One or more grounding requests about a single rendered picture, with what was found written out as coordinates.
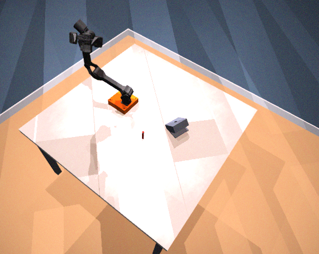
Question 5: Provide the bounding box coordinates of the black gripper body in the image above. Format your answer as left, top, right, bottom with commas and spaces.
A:
69, 32, 103, 48

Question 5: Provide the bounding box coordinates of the grey sloped panel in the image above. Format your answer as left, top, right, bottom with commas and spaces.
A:
165, 117, 189, 138

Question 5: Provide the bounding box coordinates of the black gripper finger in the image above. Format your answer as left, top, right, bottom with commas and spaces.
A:
71, 33, 77, 44
91, 37, 100, 48

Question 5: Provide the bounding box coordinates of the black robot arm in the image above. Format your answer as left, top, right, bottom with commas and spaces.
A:
73, 19, 134, 106

